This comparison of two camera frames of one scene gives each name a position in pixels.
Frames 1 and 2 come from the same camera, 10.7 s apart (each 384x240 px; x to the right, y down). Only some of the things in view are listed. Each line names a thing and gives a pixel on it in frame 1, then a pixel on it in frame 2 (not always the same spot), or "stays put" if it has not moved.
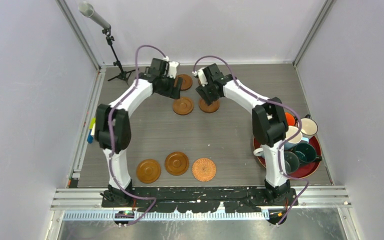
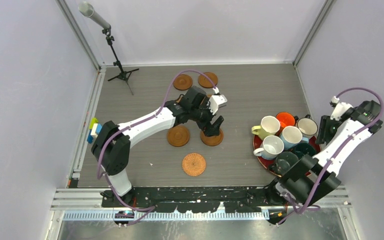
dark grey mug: x=291 y=162 stays put
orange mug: x=290 y=119 stays put
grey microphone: x=87 y=9 stays put
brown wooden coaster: x=176 y=163 → x=178 y=136
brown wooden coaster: x=187 y=81 stays put
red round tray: x=303 y=170 stays put
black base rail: x=199 y=199 stays put
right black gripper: x=201 y=90 → x=323 y=134
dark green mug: x=306 y=153 stays put
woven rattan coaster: x=204 y=169 → x=193 y=164
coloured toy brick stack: x=92 y=127 stays put
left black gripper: x=172 y=92 → x=209 y=129
